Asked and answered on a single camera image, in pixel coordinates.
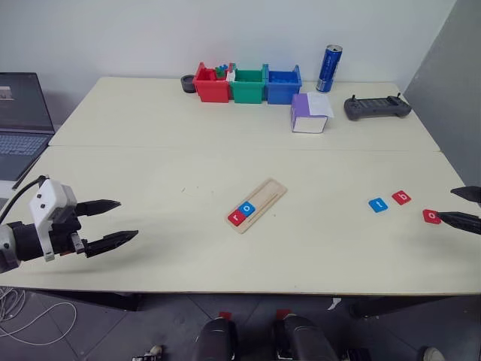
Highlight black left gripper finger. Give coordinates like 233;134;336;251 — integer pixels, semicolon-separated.
75;199;123;218
85;230;139;259

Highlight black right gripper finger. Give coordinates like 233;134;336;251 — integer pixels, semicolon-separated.
449;185;481;206
437;211;481;236

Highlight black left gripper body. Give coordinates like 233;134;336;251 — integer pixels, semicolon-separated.
47;205;90;257

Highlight red tile letter o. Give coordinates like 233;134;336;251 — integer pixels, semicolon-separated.
422;208;443;226

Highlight red tile letter b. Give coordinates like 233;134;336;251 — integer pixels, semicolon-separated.
391;190;414;207

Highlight wooden letter tray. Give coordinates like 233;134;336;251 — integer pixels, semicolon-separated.
226;177;289;235

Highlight blue tile letter o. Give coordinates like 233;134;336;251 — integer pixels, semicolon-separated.
237;202;258;219

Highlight grey open laptop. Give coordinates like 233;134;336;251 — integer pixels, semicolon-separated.
0;71;57;190

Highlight grey handheld controller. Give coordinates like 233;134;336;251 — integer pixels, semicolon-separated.
343;93;413;122

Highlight grey shoe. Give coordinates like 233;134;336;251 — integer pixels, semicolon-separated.
418;345;447;361

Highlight dark rounded shape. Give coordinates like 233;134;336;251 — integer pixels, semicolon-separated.
271;314;340;361
191;317;239;361

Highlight red plastic bin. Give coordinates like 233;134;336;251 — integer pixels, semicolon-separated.
192;62;232;104

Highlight purple and white box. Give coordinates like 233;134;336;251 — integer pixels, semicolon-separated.
289;92;335;135

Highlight blue drink can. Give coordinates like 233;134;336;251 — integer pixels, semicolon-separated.
316;44;343;94

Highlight green plastic bin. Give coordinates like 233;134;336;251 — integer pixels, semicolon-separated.
228;64;265;105

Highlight blue plastic bin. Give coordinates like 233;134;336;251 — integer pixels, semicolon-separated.
262;64;303;105

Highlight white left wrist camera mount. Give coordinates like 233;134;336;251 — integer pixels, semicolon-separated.
29;179;78;262

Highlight white floor cables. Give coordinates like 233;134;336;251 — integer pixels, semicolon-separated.
0;287;78;347

